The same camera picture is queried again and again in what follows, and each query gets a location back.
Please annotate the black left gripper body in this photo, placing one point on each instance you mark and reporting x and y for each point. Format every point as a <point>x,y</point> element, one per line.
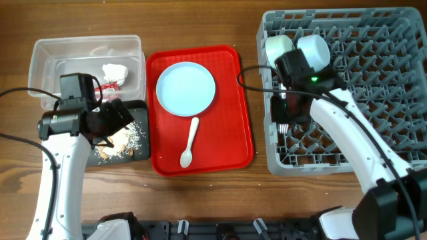
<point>110,119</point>

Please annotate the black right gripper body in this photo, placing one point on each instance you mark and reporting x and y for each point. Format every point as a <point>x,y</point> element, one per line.
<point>283,109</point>

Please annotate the light blue bowl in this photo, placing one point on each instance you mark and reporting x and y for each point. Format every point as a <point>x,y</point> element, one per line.
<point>315,50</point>

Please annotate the red wrapper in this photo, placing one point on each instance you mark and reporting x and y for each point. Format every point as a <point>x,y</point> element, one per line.
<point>109,87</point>

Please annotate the mint green bowl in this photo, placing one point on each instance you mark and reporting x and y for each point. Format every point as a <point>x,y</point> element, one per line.
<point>276,46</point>

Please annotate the white plastic fork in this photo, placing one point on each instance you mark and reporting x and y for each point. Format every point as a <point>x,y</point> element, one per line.
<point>283,128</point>

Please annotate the light blue plate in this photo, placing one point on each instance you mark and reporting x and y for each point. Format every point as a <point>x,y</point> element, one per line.
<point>185,89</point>

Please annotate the white plastic spoon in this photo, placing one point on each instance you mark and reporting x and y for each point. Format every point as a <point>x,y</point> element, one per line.
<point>186,156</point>

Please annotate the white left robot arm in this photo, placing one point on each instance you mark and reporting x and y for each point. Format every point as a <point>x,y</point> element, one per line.
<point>68,134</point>

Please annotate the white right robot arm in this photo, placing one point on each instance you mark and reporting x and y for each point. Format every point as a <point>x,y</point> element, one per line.
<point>394,201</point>

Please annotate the rice food waste pile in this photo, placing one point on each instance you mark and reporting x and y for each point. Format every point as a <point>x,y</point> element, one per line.
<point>125,143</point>

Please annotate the black waste tray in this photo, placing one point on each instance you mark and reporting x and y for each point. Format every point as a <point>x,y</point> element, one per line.
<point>138,109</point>

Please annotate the clear plastic waste bin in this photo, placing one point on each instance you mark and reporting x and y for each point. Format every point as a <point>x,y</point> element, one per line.
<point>53,58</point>

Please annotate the grey dishwasher rack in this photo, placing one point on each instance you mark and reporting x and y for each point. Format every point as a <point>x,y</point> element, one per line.
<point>381,54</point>

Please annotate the white crumpled tissue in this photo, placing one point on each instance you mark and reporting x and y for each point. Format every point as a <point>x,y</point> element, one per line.
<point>114,73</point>

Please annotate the red serving tray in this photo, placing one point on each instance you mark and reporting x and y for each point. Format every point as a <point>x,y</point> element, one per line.
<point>223,139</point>

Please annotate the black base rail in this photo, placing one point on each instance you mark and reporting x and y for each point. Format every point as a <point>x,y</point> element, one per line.
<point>287,229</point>

